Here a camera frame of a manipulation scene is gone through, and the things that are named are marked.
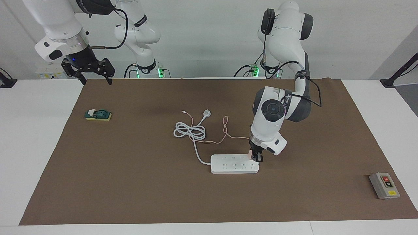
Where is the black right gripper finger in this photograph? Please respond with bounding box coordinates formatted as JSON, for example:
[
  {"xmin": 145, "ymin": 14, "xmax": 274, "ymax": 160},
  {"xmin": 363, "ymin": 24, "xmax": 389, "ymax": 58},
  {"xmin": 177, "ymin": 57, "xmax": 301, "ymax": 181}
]
[
  {"xmin": 98, "ymin": 58, "xmax": 116, "ymax": 85},
  {"xmin": 61, "ymin": 62, "xmax": 87, "ymax": 86}
]

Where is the pink charging cable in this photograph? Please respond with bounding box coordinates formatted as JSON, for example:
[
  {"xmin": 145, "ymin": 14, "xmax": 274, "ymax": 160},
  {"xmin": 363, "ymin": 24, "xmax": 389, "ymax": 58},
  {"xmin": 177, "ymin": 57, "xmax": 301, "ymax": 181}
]
[{"xmin": 182, "ymin": 111, "xmax": 251, "ymax": 144}]

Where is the white power strip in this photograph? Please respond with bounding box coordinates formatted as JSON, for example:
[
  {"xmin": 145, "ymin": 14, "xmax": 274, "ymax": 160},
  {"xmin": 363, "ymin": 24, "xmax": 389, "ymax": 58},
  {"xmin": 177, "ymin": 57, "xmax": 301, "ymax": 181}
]
[{"xmin": 210, "ymin": 154, "xmax": 260, "ymax": 174}]

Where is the brown table mat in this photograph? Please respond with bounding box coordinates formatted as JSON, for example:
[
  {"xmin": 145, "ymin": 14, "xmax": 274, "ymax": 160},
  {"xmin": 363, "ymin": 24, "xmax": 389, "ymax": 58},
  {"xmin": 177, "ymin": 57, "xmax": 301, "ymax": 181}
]
[{"xmin": 19, "ymin": 78, "xmax": 418, "ymax": 226}]

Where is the black clamp stand with pole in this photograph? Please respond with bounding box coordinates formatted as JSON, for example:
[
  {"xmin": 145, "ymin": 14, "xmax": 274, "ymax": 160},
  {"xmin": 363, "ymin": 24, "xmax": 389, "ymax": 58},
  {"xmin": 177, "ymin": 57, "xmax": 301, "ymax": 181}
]
[{"xmin": 380, "ymin": 52, "xmax": 418, "ymax": 88}]

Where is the white wall socket box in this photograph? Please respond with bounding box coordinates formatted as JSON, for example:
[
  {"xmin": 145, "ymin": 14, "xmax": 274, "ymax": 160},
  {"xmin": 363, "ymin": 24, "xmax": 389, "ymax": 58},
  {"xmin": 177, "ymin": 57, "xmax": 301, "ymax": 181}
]
[{"xmin": 36, "ymin": 63, "xmax": 67, "ymax": 79}]

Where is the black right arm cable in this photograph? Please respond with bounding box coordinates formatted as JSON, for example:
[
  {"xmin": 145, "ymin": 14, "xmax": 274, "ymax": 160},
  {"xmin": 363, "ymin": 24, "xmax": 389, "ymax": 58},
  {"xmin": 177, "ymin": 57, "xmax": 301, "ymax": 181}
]
[{"xmin": 88, "ymin": 0, "xmax": 128, "ymax": 50}]

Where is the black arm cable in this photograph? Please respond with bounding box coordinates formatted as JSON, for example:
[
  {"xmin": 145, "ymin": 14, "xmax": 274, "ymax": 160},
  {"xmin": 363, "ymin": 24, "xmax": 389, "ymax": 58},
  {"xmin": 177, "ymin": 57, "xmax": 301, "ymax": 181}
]
[
  {"xmin": 88, "ymin": 0, "xmax": 128, "ymax": 50},
  {"xmin": 261, "ymin": 8, "xmax": 323, "ymax": 108}
]

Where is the green knife switch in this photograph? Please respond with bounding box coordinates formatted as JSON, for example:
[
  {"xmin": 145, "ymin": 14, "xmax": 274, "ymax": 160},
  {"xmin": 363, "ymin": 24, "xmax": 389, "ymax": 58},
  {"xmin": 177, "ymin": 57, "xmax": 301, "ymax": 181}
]
[{"xmin": 84, "ymin": 109, "xmax": 112, "ymax": 122}]

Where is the small black clamp mount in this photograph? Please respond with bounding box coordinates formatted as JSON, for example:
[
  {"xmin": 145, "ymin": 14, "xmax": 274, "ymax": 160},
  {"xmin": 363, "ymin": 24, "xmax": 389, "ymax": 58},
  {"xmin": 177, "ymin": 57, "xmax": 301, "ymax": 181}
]
[{"xmin": 0, "ymin": 68, "xmax": 17, "ymax": 88}]

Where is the white power strip cord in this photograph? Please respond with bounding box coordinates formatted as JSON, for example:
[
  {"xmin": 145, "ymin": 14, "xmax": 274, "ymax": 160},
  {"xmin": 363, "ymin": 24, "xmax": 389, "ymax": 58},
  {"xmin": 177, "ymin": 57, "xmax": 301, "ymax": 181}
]
[{"xmin": 173, "ymin": 110, "xmax": 212, "ymax": 165}]

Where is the black left base cable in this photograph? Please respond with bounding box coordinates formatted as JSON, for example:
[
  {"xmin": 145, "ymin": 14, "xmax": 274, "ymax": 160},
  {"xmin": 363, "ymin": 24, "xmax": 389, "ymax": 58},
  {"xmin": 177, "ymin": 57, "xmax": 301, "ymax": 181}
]
[{"xmin": 234, "ymin": 50, "xmax": 265, "ymax": 78}]

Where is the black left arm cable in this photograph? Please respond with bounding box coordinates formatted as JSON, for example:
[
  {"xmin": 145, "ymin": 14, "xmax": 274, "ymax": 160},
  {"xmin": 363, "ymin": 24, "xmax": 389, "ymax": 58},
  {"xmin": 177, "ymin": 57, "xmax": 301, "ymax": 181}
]
[{"xmin": 261, "ymin": 8, "xmax": 323, "ymax": 108}]

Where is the grey push-button switch box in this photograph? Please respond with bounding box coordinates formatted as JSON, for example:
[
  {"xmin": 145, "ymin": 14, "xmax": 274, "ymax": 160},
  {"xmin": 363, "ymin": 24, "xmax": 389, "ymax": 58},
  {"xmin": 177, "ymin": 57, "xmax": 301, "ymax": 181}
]
[{"xmin": 369, "ymin": 172, "xmax": 401, "ymax": 200}]

